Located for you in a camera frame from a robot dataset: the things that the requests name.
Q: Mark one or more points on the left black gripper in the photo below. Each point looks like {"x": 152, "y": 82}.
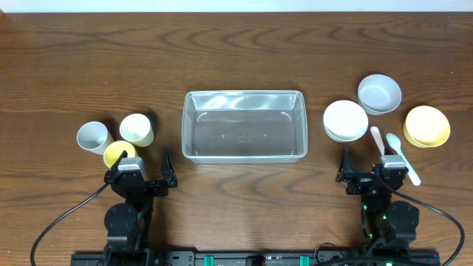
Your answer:
{"x": 146, "y": 185}

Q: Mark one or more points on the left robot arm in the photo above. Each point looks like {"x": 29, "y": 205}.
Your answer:
{"x": 128, "y": 223}

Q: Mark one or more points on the grey plastic cup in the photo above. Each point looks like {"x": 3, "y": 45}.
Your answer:
{"x": 94, "y": 137}

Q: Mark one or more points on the yellow plastic cup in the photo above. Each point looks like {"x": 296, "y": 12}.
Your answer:
{"x": 114, "y": 150}

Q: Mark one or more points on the pink plastic fork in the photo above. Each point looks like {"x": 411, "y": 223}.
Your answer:
{"x": 375, "y": 132}

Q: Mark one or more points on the grey plastic bowl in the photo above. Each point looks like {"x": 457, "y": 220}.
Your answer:
{"x": 379, "y": 94}

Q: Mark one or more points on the white plastic bowl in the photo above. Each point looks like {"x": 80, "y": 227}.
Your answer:
{"x": 345, "y": 121}

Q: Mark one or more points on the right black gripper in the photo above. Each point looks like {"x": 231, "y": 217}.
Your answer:
{"x": 364, "y": 179}

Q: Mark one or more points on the white plastic cup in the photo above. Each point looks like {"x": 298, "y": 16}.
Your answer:
{"x": 137, "y": 129}

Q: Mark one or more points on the clear plastic container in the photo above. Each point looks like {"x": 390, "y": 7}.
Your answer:
{"x": 244, "y": 126}

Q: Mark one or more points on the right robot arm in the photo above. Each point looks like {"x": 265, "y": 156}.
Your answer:
{"x": 391, "y": 226}

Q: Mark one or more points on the yellow plastic bowl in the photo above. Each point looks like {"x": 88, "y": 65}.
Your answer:
{"x": 426, "y": 127}

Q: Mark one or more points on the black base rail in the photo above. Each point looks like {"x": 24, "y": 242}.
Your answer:
{"x": 190, "y": 258}

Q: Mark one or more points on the light green plastic spoon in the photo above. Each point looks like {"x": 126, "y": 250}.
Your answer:
{"x": 395, "y": 144}

